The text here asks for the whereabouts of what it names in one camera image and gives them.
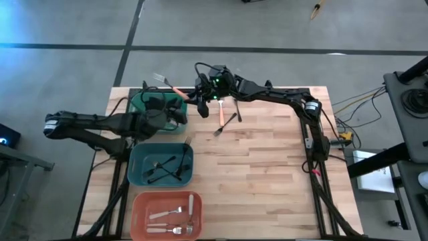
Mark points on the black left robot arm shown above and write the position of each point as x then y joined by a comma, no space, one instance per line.
100,124

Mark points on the grey metal bench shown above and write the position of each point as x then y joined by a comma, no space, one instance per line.
30,160

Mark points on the white round object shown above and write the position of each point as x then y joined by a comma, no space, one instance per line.
424,180

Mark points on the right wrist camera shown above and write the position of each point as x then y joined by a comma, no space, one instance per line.
203,110

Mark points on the yellow connector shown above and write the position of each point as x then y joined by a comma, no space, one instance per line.
346,136

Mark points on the black box with blue light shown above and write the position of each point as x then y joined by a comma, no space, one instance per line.
10,134

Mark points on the teal plastic bin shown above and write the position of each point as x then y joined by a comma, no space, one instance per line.
137,157

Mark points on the grey equipment cart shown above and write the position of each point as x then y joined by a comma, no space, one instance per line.
411,201
394,110

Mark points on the black cart crossbar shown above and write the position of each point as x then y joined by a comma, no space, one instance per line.
384,159

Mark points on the white paper sheet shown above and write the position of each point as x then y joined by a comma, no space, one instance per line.
374,180

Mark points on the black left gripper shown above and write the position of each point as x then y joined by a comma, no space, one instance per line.
157,103

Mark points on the black pole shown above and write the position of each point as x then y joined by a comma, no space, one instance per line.
414,69

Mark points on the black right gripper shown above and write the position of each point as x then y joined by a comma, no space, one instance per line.
219,85

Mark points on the orange plastic bin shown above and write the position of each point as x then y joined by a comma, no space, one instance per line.
160,204

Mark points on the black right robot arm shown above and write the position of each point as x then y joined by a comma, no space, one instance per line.
284,95

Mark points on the black frame clamp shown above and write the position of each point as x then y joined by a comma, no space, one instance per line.
268,83
144,84

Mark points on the green plastic bin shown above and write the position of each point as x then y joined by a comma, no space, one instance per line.
137,100

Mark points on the black aluminium table frame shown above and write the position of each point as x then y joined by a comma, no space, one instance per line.
133,91

